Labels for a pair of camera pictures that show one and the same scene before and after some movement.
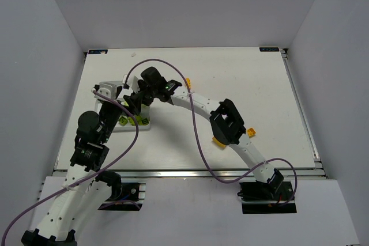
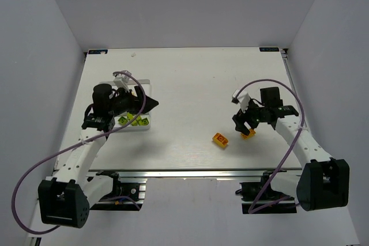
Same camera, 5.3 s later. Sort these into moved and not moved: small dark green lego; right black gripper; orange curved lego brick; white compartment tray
Moved: right black gripper
Not moved: small dark green lego; orange curved lego brick; white compartment tray
